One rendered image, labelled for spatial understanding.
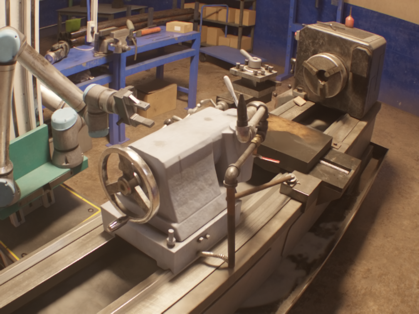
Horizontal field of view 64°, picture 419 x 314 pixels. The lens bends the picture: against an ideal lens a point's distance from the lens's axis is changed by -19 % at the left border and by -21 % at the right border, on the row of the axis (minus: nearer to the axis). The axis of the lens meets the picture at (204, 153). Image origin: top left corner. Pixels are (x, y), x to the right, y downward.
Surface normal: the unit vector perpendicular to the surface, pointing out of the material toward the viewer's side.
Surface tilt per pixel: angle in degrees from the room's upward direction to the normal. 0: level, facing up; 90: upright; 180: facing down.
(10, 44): 83
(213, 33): 90
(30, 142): 90
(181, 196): 70
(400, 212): 0
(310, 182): 0
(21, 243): 0
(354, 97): 90
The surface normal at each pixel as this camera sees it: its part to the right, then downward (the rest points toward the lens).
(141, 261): 0.11, -0.84
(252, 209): 0.63, -0.33
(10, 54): 0.51, 0.33
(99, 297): -0.16, -0.73
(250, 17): 0.82, 0.33
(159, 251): -0.60, 0.36
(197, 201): 0.75, -0.05
